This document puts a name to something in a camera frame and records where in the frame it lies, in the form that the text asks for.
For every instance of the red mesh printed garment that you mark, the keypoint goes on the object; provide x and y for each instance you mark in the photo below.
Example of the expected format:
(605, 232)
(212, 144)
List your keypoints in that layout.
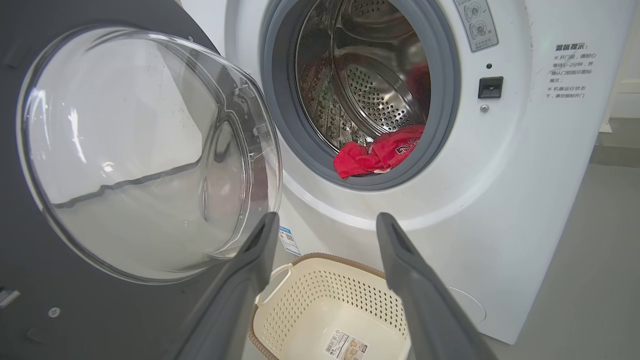
(400, 145)

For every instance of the plain red garment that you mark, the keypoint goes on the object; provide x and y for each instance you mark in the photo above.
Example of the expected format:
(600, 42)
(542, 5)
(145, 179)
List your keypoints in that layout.
(350, 161)

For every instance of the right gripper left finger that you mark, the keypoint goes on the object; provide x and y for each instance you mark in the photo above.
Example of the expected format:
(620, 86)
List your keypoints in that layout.
(235, 300)

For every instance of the white front-load washing machine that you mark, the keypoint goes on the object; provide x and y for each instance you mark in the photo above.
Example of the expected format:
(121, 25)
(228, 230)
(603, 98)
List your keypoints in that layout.
(525, 175)

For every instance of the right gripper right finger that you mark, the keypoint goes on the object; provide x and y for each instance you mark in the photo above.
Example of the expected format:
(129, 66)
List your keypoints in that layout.
(425, 305)

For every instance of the cream perforated laundry basket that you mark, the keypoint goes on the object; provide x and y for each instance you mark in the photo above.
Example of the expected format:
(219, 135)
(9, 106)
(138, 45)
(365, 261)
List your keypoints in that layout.
(325, 305)

